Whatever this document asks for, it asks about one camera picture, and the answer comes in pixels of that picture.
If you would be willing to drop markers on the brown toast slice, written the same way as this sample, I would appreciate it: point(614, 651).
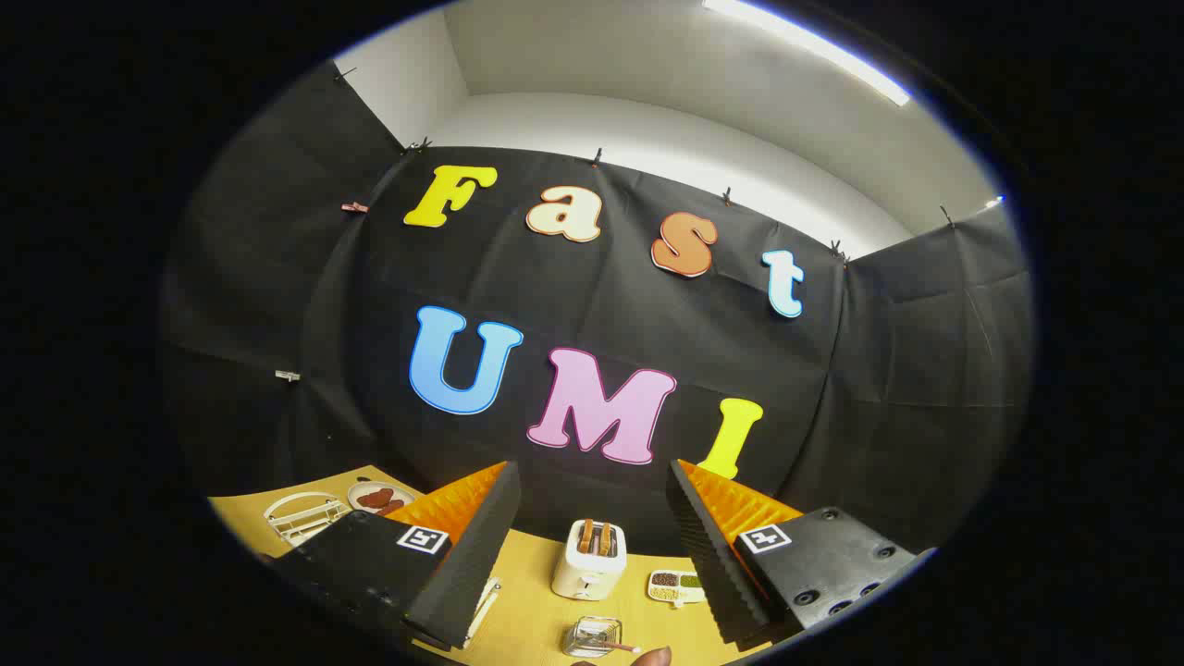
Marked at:
point(585, 536)
point(606, 539)

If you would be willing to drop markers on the row of black clips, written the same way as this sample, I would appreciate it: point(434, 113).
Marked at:
point(598, 155)

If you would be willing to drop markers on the white toaster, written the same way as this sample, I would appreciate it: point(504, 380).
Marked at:
point(587, 573)

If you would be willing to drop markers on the small white oval plate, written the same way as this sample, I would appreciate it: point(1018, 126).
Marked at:
point(355, 495)

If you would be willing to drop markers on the brown sausage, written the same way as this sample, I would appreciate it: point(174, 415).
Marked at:
point(390, 506)
point(374, 498)

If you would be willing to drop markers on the white divided spice dish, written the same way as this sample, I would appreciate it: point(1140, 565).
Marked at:
point(675, 593)

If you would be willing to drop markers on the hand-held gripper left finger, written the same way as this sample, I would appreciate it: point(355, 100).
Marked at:
point(472, 555)

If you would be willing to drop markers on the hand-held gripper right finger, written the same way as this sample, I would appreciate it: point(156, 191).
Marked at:
point(708, 555)

